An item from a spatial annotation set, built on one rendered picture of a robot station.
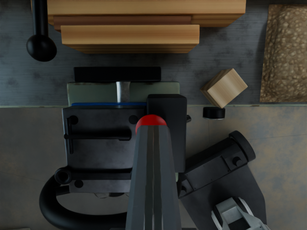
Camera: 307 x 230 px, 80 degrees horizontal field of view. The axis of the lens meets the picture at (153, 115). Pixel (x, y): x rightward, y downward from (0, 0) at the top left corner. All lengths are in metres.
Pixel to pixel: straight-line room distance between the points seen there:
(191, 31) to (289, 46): 0.15
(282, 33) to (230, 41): 0.06
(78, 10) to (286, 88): 0.29
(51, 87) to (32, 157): 1.22
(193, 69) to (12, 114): 1.35
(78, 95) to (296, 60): 0.29
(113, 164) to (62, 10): 0.19
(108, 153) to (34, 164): 1.35
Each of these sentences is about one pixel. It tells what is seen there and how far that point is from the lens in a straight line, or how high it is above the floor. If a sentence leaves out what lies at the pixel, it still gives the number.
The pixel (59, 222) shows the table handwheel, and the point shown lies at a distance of 0.35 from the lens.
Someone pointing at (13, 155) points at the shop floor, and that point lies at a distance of 1.60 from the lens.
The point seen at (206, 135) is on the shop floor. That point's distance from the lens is 1.29.
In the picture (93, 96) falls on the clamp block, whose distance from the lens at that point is 0.24.
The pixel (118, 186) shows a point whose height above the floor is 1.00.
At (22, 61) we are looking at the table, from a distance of 0.35.
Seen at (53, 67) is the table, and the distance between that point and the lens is 0.32.
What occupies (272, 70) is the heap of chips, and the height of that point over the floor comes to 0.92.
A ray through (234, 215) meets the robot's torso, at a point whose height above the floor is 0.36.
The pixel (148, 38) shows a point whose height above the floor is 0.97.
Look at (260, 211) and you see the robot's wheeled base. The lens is 1.45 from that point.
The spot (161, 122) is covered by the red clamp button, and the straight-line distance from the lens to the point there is 0.17.
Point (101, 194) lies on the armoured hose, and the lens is 0.27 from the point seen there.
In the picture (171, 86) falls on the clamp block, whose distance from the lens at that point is 0.23.
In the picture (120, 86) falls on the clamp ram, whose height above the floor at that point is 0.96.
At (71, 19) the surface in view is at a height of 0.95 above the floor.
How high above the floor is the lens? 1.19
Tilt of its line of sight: 80 degrees down
